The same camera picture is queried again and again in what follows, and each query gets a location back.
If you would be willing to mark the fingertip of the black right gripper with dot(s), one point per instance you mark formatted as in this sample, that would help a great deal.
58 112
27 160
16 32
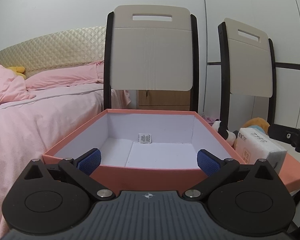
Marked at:
285 134

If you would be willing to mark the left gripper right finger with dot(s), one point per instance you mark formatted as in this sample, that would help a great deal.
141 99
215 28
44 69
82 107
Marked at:
249 200

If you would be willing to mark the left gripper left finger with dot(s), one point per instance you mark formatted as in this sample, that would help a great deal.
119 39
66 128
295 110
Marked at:
54 197

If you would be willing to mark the pink box lid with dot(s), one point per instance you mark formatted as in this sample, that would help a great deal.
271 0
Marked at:
290 173

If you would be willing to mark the white tissue pack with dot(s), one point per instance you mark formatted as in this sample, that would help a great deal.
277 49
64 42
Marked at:
252 144

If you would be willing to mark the open pink cardboard box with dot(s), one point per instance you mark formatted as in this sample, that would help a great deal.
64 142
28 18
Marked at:
168 163

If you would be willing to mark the bed with pink bedding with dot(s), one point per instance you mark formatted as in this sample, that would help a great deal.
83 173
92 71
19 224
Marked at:
32 121

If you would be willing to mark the small white desiccant packet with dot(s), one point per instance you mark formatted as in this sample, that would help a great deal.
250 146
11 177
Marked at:
144 138

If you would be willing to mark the yellow plush toy on bed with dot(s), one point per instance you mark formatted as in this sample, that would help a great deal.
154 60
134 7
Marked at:
19 70

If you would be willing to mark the pink pillow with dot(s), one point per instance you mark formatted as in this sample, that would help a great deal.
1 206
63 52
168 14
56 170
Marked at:
63 77

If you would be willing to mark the wooden nightstand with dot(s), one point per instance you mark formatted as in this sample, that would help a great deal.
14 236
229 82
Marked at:
164 100

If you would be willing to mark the beige chair near bed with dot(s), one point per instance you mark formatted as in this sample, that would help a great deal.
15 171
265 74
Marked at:
151 47

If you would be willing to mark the beige chair by wall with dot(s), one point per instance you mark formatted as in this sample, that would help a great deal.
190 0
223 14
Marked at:
248 74

